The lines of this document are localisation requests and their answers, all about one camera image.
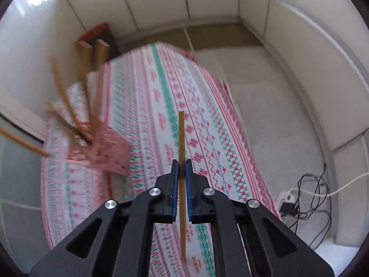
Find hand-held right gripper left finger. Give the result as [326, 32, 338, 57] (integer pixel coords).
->
[29, 159, 179, 277]

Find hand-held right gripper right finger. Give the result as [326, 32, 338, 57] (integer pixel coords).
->
[185, 159, 336, 277]

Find wooden chopstick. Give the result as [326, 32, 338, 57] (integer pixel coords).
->
[178, 111, 188, 259]
[94, 39, 110, 127]
[51, 58, 87, 142]
[74, 40, 95, 139]
[43, 101, 84, 139]
[0, 127, 53, 159]

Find pink perforated utensil holder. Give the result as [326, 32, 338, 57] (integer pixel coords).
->
[66, 118, 132, 176]

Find red green patterned tablecloth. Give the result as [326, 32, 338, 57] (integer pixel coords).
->
[40, 42, 281, 277]

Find white power strip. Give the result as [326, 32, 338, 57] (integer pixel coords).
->
[276, 188, 299, 208]

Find black power adapter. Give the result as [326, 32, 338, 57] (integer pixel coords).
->
[280, 202, 301, 217]

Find red topped dark box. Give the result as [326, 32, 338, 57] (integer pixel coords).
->
[76, 21, 121, 61]

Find black cables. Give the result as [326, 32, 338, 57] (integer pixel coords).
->
[284, 163, 332, 250]

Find thin white cord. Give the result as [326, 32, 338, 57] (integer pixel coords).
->
[182, 27, 197, 60]

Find white power cable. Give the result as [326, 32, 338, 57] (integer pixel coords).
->
[291, 172, 369, 198]

